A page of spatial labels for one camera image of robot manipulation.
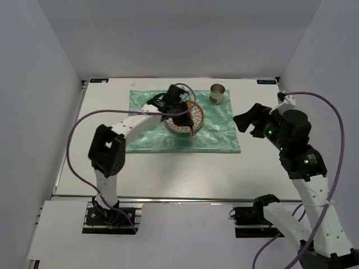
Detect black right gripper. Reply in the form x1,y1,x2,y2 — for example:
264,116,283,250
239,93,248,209
233,103,289,151

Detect floral plate with orange rim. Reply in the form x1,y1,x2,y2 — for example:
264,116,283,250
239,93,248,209
164,100,204,136

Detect gold knife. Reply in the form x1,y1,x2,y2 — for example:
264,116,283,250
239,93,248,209
187,100,195,138

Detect mint green satin cloth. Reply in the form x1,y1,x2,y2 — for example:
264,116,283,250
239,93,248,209
126,90,241,154

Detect cream metal cup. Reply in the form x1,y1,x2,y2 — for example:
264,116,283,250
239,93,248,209
209,84,225,104

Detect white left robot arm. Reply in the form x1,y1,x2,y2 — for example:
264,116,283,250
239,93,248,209
88,85,194,224

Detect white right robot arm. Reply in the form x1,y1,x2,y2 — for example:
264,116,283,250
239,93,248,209
233,103,358,268

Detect blue corner sticker right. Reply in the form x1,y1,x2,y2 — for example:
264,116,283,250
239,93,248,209
256,80,277,85

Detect blue corner sticker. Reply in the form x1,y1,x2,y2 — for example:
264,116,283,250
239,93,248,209
89,78,109,84
256,80,277,85

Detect blue corner sticker left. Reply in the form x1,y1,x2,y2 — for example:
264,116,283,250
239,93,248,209
89,78,109,84

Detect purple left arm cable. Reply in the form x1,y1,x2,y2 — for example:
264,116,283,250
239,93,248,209
66,82,197,233

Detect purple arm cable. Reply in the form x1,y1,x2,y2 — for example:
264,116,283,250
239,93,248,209
252,91,345,269
66,82,197,233

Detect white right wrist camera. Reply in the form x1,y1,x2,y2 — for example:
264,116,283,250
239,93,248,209
277,92,296,114

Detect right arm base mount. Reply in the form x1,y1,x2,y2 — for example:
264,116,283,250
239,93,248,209
229,207,279,238

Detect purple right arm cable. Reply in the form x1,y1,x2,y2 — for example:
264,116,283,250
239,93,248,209
252,91,345,269

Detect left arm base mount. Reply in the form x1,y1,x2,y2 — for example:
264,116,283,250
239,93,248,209
82,202,141,235

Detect aluminium table edge rail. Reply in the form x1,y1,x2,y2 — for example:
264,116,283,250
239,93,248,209
56,196,303,205

